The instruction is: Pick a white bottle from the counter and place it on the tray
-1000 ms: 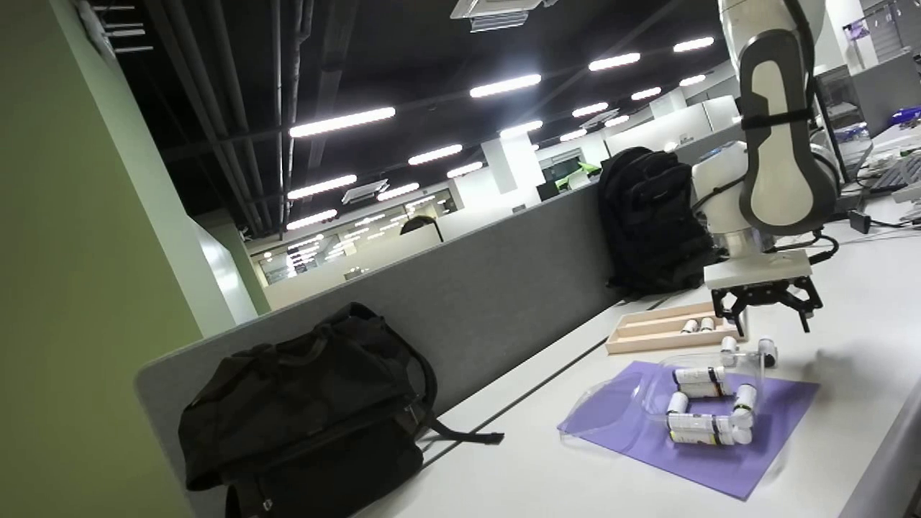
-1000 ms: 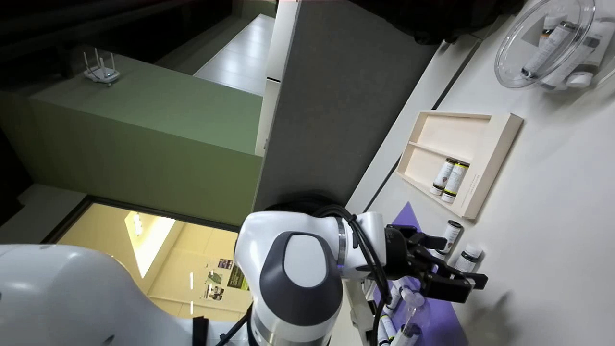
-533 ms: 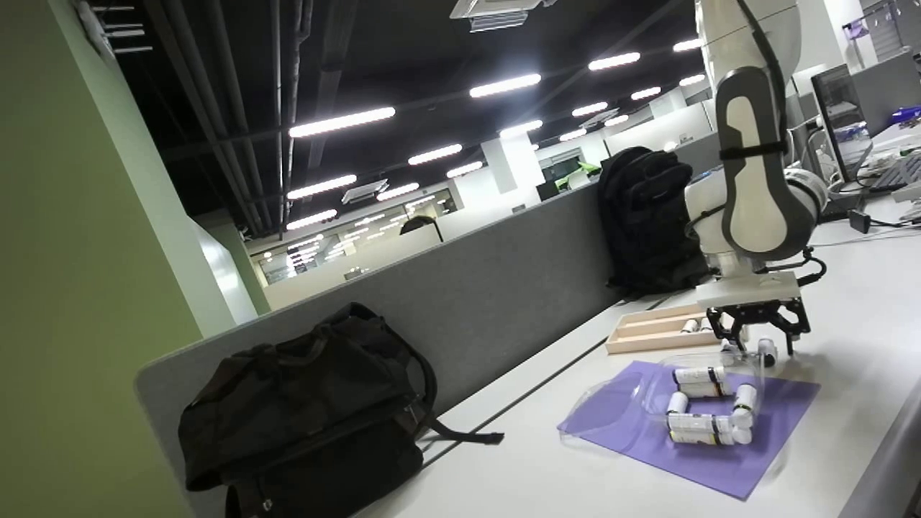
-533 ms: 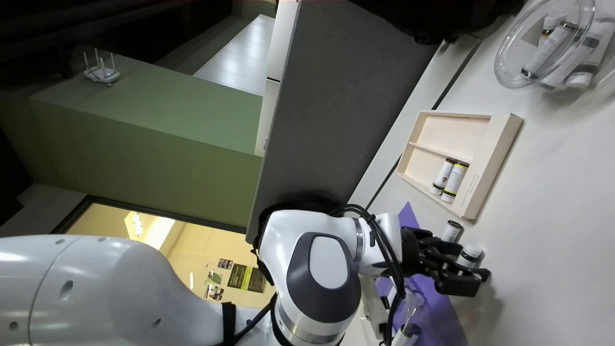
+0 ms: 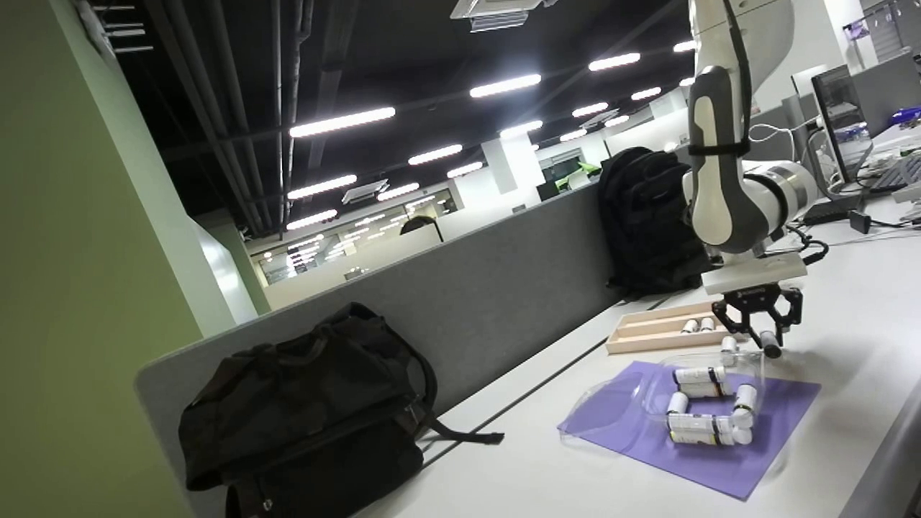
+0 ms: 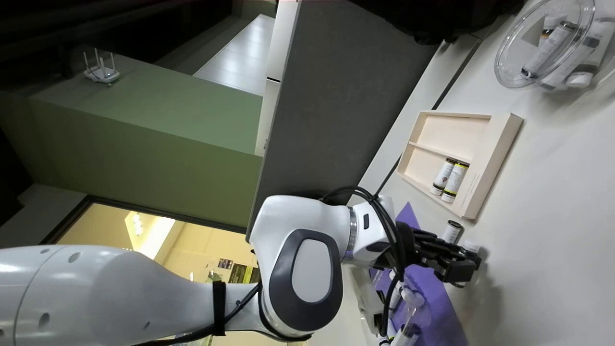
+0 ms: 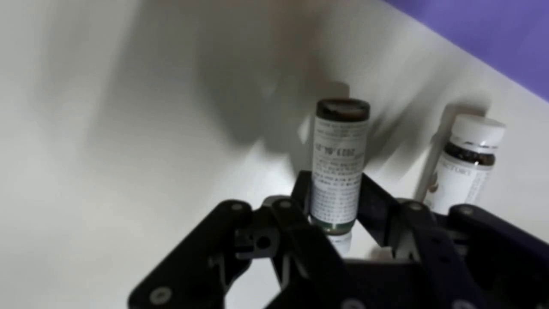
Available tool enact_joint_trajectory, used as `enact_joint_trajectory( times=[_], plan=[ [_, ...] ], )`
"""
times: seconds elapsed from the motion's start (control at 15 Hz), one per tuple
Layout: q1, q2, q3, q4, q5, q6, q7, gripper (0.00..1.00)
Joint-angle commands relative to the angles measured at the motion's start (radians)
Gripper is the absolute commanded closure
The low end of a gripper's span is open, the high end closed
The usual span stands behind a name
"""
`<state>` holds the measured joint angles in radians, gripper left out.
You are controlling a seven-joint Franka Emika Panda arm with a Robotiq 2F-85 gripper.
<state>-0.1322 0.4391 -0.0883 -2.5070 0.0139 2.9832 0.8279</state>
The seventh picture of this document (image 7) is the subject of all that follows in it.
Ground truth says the purple mat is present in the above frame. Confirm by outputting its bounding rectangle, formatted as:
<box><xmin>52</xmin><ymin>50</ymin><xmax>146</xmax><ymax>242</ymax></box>
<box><xmin>383</xmin><ymin>0</ymin><xmax>549</xmax><ymax>105</ymax></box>

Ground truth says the white labelled bottle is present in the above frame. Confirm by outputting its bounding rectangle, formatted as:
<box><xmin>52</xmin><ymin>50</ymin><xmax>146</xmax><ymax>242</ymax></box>
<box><xmin>421</xmin><ymin>112</ymin><xmax>508</xmax><ymax>216</ymax></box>
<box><xmin>307</xmin><ymin>98</ymin><xmax>373</xmax><ymax>256</ymax></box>

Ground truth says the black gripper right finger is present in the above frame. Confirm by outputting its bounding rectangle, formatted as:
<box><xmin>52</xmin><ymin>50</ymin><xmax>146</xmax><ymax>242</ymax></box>
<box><xmin>357</xmin><ymin>174</ymin><xmax>549</xmax><ymax>309</ymax></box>

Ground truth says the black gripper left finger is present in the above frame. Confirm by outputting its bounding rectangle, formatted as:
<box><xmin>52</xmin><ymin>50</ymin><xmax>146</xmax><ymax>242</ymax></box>
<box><xmin>127</xmin><ymin>170</ymin><xmax>349</xmax><ymax>309</ymax></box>

